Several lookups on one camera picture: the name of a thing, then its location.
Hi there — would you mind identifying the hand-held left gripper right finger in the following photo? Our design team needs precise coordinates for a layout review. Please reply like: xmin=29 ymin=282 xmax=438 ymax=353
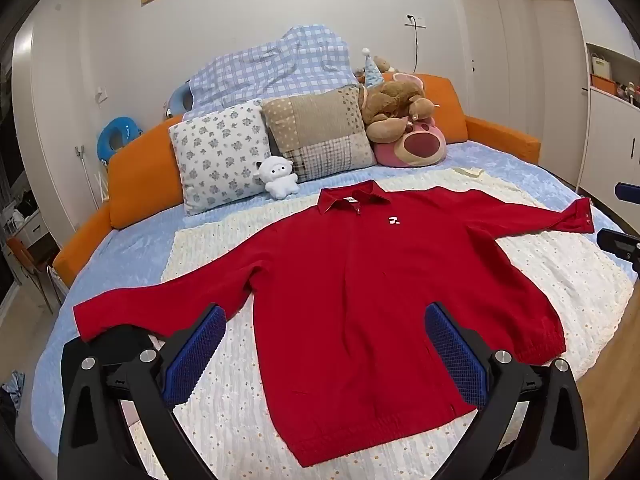
xmin=424 ymin=302 xmax=591 ymax=480

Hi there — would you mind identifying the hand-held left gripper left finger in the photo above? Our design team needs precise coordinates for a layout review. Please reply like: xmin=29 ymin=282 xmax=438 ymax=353
xmin=57 ymin=303 xmax=228 ymax=480

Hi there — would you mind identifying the red jacket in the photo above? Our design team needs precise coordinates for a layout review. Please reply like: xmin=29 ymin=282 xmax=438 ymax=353
xmin=73 ymin=180 xmax=596 ymax=468

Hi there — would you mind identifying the white shelf cabinet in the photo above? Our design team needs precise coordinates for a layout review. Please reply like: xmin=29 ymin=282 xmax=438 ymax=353
xmin=560 ymin=0 xmax=640 ymax=201

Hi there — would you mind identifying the white floral blanket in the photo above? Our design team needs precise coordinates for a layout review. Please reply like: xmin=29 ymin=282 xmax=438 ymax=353
xmin=120 ymin=165 xmax=636 ymax=480

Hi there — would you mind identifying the white wardrobe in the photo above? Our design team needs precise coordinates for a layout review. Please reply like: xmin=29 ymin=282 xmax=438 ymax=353
xmin=452 ymin=0 xmax=591 ymax=191

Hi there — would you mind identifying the wooden chair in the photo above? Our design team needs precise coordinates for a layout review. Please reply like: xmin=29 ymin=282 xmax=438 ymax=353
xmin=6 ymin=237 xmax=54 ymax=312

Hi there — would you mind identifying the white sheep plush toy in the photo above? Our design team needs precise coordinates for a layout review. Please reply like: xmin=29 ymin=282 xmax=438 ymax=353
xmin=252 ymin=156 xmax=300 ymax=200

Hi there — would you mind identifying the floral print pillow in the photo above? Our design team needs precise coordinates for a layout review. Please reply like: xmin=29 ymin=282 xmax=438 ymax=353
xmin=169 ymin=100 xmax=273 ymax=217

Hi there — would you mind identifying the pink bear plush toy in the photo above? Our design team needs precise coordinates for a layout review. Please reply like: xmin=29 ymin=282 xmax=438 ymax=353
xmin=375 ymin=72 xmax=447 ymax=167

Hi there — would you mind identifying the brown bear plush toy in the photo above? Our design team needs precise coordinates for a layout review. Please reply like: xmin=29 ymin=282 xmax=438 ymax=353
xmin=357 ymin=77 xmax=436 ymax=143

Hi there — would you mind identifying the beige patchwork pillow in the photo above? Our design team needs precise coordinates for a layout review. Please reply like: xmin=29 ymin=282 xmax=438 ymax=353
xmin=262 ymin=85 xmax=377 ymax=183

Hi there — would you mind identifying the blue party hat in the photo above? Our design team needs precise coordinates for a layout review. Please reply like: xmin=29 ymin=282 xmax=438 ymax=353
xmin=362 ymin=48 xmax=384 ymax=89

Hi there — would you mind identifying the blue plaid quilt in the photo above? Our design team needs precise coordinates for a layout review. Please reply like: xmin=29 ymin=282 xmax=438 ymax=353
xmin=182 ymin=24 xmax=361 ymax=121

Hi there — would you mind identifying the orange bed frame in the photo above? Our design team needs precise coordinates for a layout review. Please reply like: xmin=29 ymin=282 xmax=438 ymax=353
xmin=52 ymin=74 xmax=542 ymax=286

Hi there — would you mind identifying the black power cable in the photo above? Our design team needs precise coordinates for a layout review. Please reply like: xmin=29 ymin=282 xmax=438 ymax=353
xmin=410 ymin=16 xmax=421 ymax=74

